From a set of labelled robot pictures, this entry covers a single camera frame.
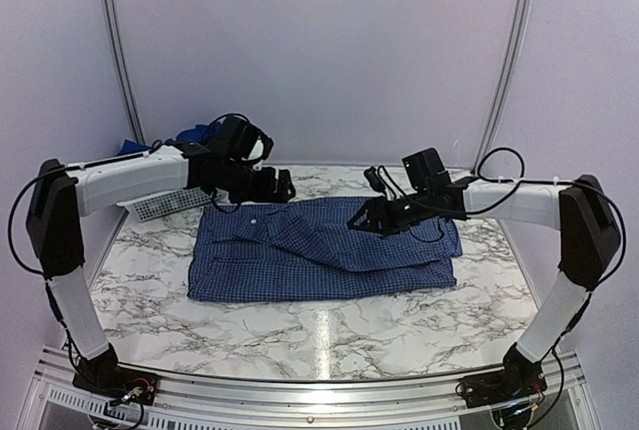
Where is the royal blue garment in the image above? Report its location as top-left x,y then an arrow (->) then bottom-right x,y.
117,123 -> 221,157

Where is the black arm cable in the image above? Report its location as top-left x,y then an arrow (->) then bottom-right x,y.
7,113 -> 251,276
373,147 -> 628,281

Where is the blue checked shirt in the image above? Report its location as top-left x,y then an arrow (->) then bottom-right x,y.
188,197 -> 463,303

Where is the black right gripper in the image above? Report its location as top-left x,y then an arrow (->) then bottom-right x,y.
346,188 -> 432,234

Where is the right aluminium corner post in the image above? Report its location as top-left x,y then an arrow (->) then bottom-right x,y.
472,0 -> 532,170

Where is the aluminium corner post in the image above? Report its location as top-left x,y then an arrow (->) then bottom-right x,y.
472,0 -> 532,170
102,0 -> 146,144

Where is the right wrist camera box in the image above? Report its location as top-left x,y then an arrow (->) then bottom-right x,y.
363,166 -> 386,194

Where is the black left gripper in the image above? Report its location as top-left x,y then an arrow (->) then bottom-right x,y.
218,158 -> 294,203

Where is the white plastic laundry basket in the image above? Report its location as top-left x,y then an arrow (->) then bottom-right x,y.
117,188 -> 211,222

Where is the left aluminium corner post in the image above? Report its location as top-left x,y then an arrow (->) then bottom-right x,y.
102,0 -> 146,144

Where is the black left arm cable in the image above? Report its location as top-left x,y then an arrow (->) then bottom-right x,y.
7,113 -> 251,276

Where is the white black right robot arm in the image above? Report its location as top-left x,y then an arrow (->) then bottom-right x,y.
347,148 -> 627,407

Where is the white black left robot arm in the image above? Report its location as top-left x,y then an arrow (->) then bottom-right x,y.
21,114 -> 296,396

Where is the aluminium front frame rail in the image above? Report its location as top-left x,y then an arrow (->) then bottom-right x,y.
17,347 -> 601,429

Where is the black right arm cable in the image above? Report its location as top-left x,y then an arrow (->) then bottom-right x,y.
373,147 -> 628,281

